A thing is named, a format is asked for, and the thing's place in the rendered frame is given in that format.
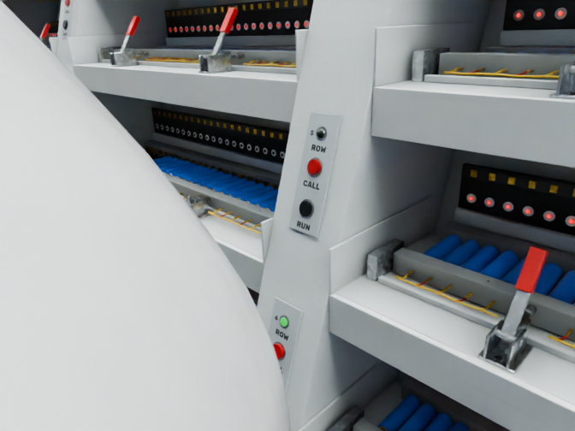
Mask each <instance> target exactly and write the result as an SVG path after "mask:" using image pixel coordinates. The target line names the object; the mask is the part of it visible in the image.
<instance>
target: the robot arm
mask: <svg viewBox="0 0 575 431"><path fill-rule="evenodd" d="M0 431H290V416H289V408H288V399H287V395H286V389H285V384H284V380H283V376H282V371H281V368H280V365H279V363H278V359H277V356H276V351H275V348H274V346H273V344H272V342H271V340H270V337H269V335H268V333H267V330H266V328H265V326H264V323H263V321H262V318H261V316H260V315H259V313H258V310H257V308H256V305H255V304H254V302H253V300H252V297H251V295H250V293H249V291H248V289H247V287H246V285H245V284H244V283H243V281H242V280H241V278H240V277H239V276H238V274H237V273H236V271H235V270H234V268H233V266H232V265H231V263H230V262H229V260H228V259H227V258H226V256H225V255H224V253H223V252H222V250H221V248H220V247H219V246H218V244H217V243H216V241H215V240H214V239H213V237H212V236H211V234H210V232H209V231H208V229H207V228H206V227H205V225H204V224H203V223H202V221H201V220H200V219H199V218H198V217H197V216H196V214H195V213H194V212H193V210H192V209H191V208H190V207H189V205H188V204H187V202H186V201H185V200H184V199H183V197H182V196H181V195H180V193H178V191H177V190H176V189H175V188H174V186H173V185H172V184H171V183H170V181H169V180H168V178H167V177H166V176H165V175H164V173H163V172H162V171H161V169H160V168H159V167H158V166H157V165H156V164H155V162H154V161H153V160H152V158H151V157H150V156H149V155H148V153H147V152H146V151H145V150H144V149H143V148H142V147H141V146H140V145H139V143H138V142H137V141H136V140H135V139H134V138H133V137H132V136H131V135H130V134H129V133H128V131H127V130H126V129H125V128H124V127H123V126H122V125H121V124H120V123H119V121H118V120H117V119H116V118H115V117H114V116H113V115H112V114H111V113H110V112H109V111H108V110H107V109H106V108H105V107H104V106H103V105H102V104H101V103H100V102H99V100H98V99H97V98H96V97H95V96H94V95H93V94H92V93H91V92H90V90H89V89H88V88H87V87H86V86H85V85H84V84H83V83H82V82H81V81H80V80H79V79H78V78H77V77H76V76H75V75H74V74H73V73H72V72H71V71H70V70H69V69H68V68H67V67H66V66H65V65H64V64H63V63H62V62H61V61H60V60H59V59H58V58H57V57H56V56H55V55H54V54H53V53H52V52H51V51H50V50H49V49H48V48H47V47H46V46H45V45H44V44H43V43H42V42H41V41H40V40H39V38H38V37H37V36H36V35H35V34H34V33H33V32H32V31H31V30H30V29H29V28H28V27H27V26H26V25H25V24H24V23H23V22H22V21H21V20H20V19H19V18H18V17H17V16H16V15H15V14H14V13H13V12H12V11H11V10H10V9H9V8H8V7H7V6H6V5H5V4H4V3H3V2H2V1H1V0H0Z"/></svg>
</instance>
